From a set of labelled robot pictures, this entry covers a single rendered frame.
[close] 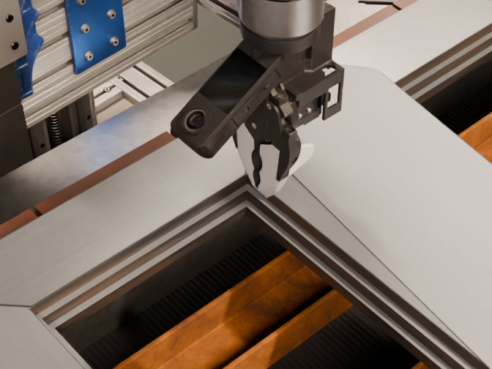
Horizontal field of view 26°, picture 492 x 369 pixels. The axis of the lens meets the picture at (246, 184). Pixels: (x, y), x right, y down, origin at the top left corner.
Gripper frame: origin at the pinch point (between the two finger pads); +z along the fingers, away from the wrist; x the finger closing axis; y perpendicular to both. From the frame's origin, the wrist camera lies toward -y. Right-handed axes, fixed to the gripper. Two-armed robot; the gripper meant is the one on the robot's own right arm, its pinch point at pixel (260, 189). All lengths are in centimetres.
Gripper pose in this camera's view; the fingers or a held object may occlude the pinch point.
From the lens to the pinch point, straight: 106.8
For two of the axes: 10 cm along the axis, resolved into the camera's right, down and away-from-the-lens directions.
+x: -6.6, -5.3, 5.3
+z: 0.0, 7.1, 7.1
